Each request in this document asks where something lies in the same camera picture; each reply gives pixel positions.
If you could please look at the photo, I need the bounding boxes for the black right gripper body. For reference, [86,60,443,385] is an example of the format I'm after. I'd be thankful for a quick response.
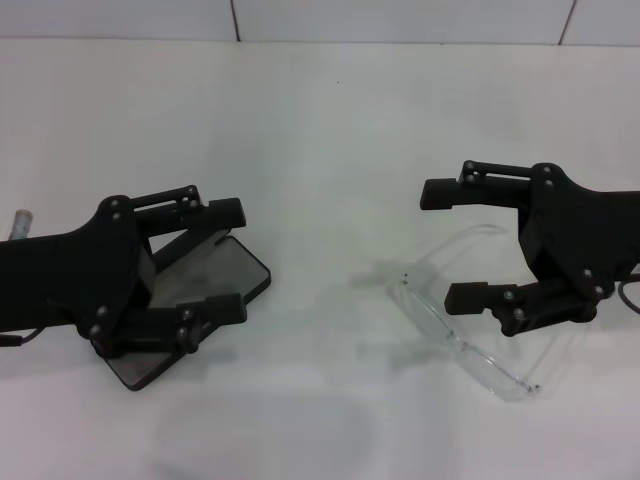
[518,162,640,321]

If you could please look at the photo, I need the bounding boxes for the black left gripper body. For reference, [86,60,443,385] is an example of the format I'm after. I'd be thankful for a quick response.
[0,195,152,346]

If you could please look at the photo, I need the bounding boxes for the black glasses case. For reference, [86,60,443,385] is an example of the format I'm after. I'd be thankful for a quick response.
[91,233,272,392]

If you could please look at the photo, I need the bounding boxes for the clear white glasses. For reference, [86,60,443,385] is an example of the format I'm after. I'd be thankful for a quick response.
[385,223,551,402]

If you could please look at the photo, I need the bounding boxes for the silver cylindrical left wrist stub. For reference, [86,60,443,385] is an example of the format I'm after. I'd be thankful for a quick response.
[8,209,34,242]

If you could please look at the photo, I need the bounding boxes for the right gripper cable with plug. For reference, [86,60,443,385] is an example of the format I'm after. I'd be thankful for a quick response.
[618,280,640,317]

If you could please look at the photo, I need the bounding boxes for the gripper cable with plug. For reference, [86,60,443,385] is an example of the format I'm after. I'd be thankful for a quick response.
[618,280,640,317]
[0,327,51,349]

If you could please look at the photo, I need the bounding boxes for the left gripper cable with plug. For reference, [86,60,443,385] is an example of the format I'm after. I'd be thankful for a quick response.
[0,327,51,349]

